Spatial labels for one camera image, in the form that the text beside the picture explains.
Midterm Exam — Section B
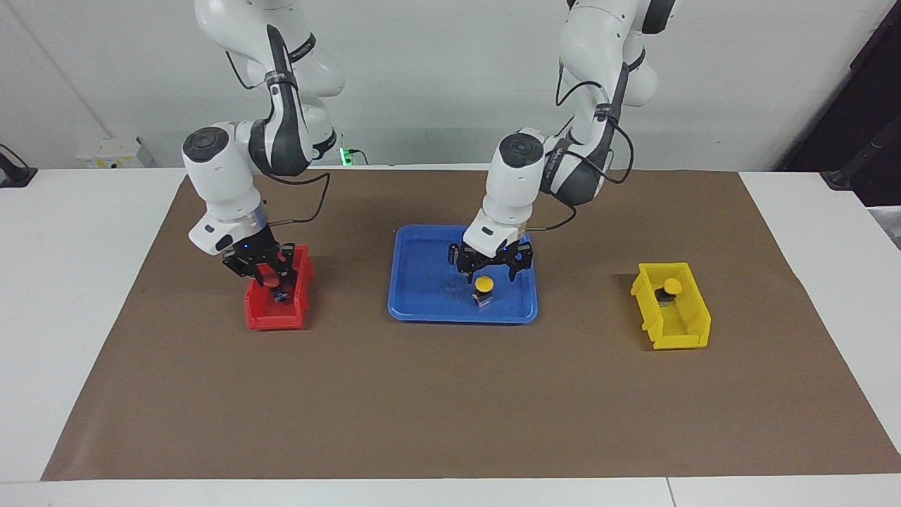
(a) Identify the red push button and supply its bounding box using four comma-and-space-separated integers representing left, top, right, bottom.
259, 276, 291, 305

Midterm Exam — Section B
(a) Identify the blue plastic tray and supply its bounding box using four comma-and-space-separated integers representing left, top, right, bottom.
387, 224, 539, 325

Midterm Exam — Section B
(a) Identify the red plastic bin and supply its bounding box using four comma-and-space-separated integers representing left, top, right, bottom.
244, 244, 315, 331

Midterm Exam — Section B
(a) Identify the brown paper mat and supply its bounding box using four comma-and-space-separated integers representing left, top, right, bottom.
41, 168, 901, 482

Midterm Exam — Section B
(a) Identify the yellow plastic bin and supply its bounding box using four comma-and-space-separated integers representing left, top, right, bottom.
630, 262, 712, 351

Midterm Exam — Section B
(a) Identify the white power box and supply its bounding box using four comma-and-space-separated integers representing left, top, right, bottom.
76, 137, 156, 170

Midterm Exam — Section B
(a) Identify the black table clamp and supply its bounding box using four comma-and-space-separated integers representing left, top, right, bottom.
0, 144, 37, 188

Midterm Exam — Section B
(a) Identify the black stand pole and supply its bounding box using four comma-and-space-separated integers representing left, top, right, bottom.
820, 116, 901, 191

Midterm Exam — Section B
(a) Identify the black background panel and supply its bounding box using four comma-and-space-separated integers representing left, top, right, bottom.
781, 0, 901, 208

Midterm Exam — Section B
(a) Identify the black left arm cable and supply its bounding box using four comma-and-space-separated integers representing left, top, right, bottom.
527, 63, 634, 233

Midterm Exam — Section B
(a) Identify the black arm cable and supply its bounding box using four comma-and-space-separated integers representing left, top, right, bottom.
227, 49, 332, 226
527, 63, 634, 233

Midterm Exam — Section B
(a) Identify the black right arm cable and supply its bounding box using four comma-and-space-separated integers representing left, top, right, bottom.
227, 49, 332, 226

